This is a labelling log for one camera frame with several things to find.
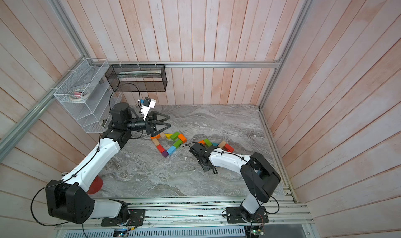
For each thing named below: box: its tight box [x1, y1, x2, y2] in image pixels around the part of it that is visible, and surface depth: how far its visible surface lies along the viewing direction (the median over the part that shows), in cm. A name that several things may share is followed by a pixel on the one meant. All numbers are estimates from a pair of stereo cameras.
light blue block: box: [166, 145, 177, 156], surface depth 97 cm
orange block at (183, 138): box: [177, 133, 187, 144], surface depth 103 cm
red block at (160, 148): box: [156, 144, 165, 153], surface depth 99 cm
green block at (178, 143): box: [173, 138, 183, 149], surface depth 101 cm
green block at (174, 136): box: [170, 131, 180, 141], surface depth 103 cm
